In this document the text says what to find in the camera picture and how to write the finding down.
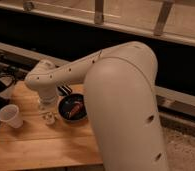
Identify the brown sausage in pan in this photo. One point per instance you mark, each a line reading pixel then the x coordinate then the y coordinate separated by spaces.
pixel 77 107

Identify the small clear plastic bottle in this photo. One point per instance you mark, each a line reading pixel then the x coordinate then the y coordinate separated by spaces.
pixel 49 118

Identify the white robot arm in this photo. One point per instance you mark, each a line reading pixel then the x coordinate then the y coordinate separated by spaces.
pixel 120 101

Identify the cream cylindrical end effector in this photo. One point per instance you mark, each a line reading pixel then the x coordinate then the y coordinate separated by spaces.
pixel 48 99

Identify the translucent white plastic cup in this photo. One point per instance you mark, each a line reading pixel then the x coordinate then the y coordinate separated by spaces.
pixel 10 115

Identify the metal window frame rail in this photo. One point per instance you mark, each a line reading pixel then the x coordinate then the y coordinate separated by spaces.
pixel 169 20

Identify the black frying pan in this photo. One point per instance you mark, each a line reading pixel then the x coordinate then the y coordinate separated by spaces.
pixel 69 98

